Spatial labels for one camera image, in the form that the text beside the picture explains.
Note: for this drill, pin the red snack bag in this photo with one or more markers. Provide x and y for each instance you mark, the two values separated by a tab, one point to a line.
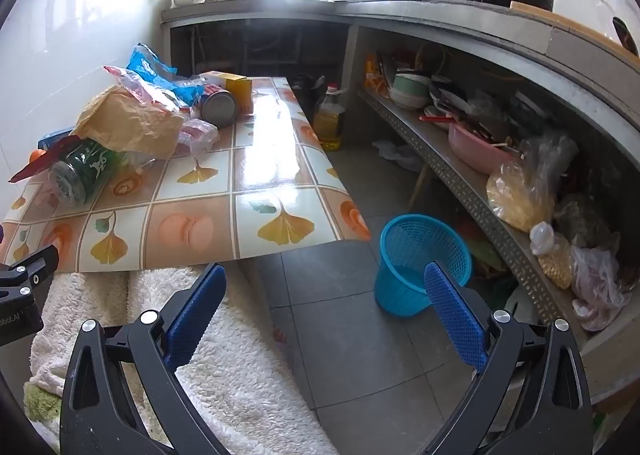
37	166

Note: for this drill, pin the pink plastic basin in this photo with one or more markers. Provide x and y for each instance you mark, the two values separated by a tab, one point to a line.
470	150

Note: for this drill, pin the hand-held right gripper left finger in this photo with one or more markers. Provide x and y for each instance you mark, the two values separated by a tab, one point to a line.
197	315

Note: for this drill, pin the crumpled white plastic bag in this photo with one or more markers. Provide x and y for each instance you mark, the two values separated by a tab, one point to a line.
400	152

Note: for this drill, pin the pinkish plastic bag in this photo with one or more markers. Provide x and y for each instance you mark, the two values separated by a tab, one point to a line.
595	285

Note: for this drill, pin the orange snack packet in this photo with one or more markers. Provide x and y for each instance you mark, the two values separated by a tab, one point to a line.
372	77

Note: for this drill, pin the concrete kitchen counter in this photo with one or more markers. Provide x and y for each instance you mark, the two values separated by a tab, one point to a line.
450	15

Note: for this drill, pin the cooking oil bottle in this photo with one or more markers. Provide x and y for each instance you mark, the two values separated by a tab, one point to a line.
327	127

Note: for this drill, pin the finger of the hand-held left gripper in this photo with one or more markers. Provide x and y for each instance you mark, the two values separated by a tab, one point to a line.
35	265
20	294

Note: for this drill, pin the red cartoon drink can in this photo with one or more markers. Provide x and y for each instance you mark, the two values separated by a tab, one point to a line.
220	107

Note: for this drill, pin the white fluffy robe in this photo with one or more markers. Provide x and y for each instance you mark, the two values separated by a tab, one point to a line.
240	375

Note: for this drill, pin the plastic bag of dark greens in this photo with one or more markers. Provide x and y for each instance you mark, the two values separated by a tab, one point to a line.
580	215

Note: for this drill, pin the plastic bag of yellow food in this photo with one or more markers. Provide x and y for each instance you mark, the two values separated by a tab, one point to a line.
520	195

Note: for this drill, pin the ginkgo-print table cover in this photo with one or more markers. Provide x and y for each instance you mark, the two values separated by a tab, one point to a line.
260	175

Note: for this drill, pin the stack of bowls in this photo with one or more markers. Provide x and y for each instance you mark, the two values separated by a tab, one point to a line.
410	87

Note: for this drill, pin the pink striped plastic wrapper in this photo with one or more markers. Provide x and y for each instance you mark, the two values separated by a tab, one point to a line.
140	87

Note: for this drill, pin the blue toothpaste box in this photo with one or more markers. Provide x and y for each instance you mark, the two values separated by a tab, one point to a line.
52	137

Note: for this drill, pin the stack of plates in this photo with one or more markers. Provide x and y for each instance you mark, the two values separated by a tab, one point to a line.
450	95

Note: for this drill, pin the small yellow box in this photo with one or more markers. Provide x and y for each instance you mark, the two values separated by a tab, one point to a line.
240	92

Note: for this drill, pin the brown paper bag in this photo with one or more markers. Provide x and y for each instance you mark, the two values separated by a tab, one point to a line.
125	127

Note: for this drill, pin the perforated metal shelf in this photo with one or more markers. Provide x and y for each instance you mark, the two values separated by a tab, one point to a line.
450	170

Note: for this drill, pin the green plastic bottle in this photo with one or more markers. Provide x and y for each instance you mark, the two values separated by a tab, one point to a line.
85	170

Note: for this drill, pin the dark container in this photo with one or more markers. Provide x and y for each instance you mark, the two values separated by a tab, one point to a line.
306	92

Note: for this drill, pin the blue plastic wastebasket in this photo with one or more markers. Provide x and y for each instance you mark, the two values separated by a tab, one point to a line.
405	280

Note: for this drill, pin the blue snack bag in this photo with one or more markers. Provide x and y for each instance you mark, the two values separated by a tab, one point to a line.
150	67

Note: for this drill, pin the plastic bag of beans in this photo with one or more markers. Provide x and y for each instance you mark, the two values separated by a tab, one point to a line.
555	260

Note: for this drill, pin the red ladle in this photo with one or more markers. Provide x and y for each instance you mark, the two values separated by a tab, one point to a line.
437	119

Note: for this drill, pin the clear red-print plastic wrapper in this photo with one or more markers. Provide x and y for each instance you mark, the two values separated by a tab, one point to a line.
197	132

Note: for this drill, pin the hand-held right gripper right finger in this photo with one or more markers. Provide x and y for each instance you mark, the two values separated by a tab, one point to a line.
457	320

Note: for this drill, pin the white orange medicine box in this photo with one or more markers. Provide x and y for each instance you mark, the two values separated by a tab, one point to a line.
215	77

